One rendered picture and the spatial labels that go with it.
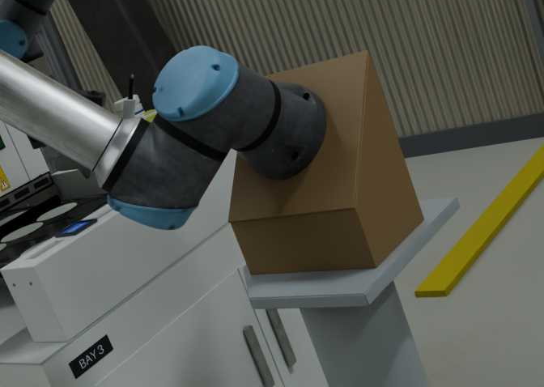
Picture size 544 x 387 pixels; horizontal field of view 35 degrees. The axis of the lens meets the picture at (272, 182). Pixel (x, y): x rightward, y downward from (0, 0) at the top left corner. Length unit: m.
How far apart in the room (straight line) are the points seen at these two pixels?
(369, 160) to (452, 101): 3.34
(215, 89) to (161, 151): 0.12
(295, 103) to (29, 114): 0.37
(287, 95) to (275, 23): 3.73
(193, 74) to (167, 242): 0.51
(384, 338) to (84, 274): 0.51
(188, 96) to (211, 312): 0.62
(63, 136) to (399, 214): 0.50
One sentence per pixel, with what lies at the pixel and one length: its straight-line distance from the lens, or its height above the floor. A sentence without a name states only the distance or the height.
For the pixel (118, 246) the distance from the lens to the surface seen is 1.52.
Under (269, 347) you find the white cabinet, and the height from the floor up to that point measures 0.54.
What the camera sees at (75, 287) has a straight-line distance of 1.46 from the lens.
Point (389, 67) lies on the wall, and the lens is 4.67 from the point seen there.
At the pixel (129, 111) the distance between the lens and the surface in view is 1.97.
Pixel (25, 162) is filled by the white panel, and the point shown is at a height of 1.02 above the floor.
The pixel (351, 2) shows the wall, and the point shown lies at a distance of 4.68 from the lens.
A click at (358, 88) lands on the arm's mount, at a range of 1.27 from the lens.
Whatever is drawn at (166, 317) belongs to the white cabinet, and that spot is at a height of 0.74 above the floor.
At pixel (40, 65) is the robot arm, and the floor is 1.24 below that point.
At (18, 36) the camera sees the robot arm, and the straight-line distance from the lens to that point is 1.57.
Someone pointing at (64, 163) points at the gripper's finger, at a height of 1.04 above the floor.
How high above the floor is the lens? 1.28
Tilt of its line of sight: 14 degrees down
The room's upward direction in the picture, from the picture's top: 21 degrees counter-clockwise
